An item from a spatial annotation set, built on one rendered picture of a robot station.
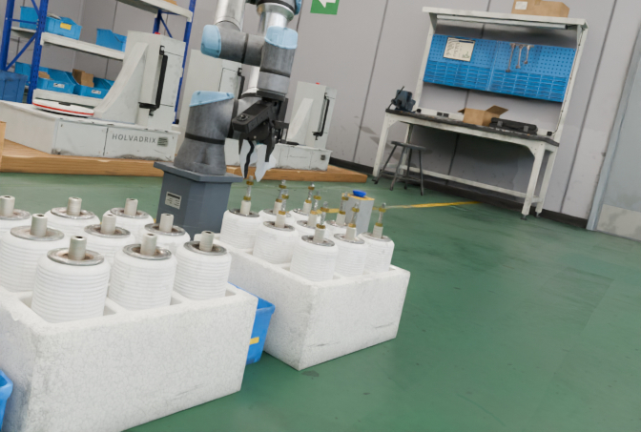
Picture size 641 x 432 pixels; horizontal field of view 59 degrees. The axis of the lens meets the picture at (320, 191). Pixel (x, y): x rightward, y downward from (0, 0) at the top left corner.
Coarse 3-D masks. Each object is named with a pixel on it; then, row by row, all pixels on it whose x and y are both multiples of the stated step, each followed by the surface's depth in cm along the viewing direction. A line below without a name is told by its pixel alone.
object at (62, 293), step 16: (48, 272) 76; (64, 272) 76; (80, 272) 77; (96, 272) 78; (48, 288) 76; (64, 288) 76; (80, 288) 77; (96, 288) 79; (32, 304) 78; (48, 304) 76; (64, 304) 77; (80, 304) 77; (96, 304) 80; (48, 320) 77; (64, 320) 77
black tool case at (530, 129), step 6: (492, 120) 540; (498, 120) 537; (504, 120) 535; (510, 120) 534; (492, 126) 540; (498, 126) 537; (504, 126) 535; (510, 126) 531; (516, 126) 529; (522, 126) 529; (528, 126) 527; (534, 126) 525; (522, 132) 529; (528, 132) 527; (534, 132) 525
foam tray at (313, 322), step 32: (256, 288) 124; (288, 288) 119; (320, 288) 115; (352, 288) 125; (384, 288) 136; (288, 320) 118; (320, 320) 118; (352, 320) 128; (384, 320) 140; (288, 352) 118; (320, 352) 121; (352, 352) 132
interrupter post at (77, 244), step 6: (72, 240) 79; (78, 240) 79; (84, 240) 80; (72, 246) 79; (78, 246) 79; (84, 246) 80; (72, 252) 79; (78, 252) 79; (84, 252) 80; (72, 258) 79; (78, 258) 80
